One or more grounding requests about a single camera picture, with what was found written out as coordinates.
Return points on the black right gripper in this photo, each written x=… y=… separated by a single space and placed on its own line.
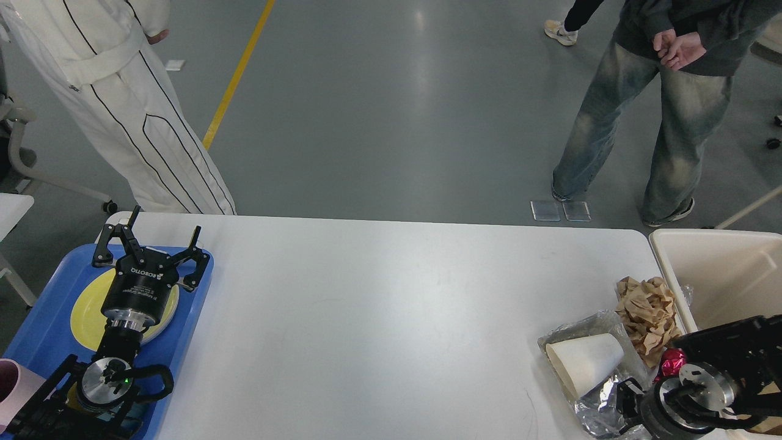
x=651 y=411

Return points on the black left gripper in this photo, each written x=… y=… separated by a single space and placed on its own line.
x=143 y=278

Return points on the yellow plastic plate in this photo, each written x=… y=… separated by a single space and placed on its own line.
x=88 y=324

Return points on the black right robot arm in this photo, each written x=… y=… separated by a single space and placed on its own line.
x=711 y=379

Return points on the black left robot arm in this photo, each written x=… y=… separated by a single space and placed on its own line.
x=97 y=356

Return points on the clear plastic wrap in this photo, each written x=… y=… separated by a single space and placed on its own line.
x=597 y=410

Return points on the red foil wrapper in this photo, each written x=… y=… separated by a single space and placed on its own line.
x=672 y=360

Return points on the crumpled brown paper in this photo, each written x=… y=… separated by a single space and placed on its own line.
x=647 y=311

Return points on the beige plastic bin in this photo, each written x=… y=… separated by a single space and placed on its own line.
x=719 y=277

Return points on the pink ribbed cup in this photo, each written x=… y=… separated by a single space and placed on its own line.
x=18 y=385

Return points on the left white chair base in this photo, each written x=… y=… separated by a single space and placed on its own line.
x=15 y=118

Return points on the white chair base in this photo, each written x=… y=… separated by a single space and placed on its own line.
x=15 y=118
x=772 y=143

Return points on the floor outlet plate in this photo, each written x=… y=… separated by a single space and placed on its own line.
x=554 y=211

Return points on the person in white tracksuit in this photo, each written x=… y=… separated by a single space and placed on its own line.
x=98 y=58

